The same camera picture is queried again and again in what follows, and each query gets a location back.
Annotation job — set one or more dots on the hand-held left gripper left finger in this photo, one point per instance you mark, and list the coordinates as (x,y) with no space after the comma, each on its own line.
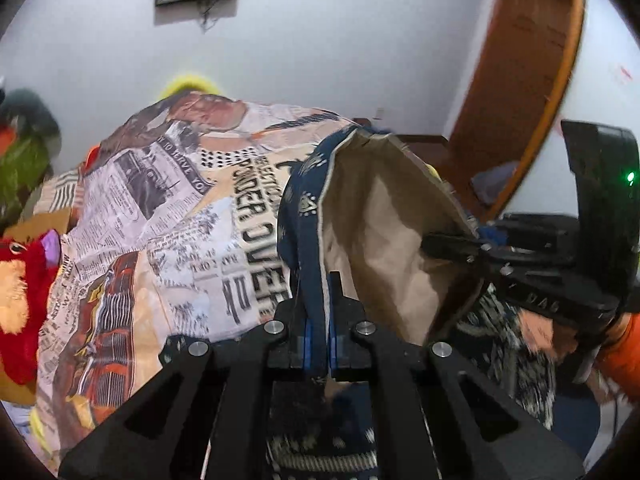
(306,340)

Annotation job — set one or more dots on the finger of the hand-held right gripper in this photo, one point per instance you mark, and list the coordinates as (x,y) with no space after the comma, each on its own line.
(525,270)
(450,245)

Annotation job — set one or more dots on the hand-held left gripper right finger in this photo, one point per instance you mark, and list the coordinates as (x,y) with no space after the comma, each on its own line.
(333,345)

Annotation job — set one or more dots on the navy patterned hoodie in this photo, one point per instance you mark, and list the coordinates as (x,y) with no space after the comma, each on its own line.
(380,220)

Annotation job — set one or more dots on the person's right forearm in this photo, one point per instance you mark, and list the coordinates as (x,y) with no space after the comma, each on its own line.
(622,360)

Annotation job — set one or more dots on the grey cloth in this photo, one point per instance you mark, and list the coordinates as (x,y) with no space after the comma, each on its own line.
(495,182)

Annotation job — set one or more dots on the brown wooden door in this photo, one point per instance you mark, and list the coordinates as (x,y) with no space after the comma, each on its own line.
(520,70)

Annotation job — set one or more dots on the printed blanket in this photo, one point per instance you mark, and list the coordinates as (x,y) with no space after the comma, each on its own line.
(150,240)

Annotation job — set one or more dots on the yellow plush object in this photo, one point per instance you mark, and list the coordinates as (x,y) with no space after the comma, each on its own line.
(190,85)

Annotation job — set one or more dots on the red plush toy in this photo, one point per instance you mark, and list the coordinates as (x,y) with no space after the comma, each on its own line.
(25,285)

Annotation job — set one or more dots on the green storage box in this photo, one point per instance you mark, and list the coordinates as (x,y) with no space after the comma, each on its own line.
(22,175)

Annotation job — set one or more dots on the orange box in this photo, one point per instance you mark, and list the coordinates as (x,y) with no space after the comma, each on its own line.
(6,136)

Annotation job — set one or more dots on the wall socket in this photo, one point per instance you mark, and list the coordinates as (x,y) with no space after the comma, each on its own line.
(380,113)

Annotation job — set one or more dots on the wooden bed post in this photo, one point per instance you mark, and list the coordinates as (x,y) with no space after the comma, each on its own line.
(362,122)

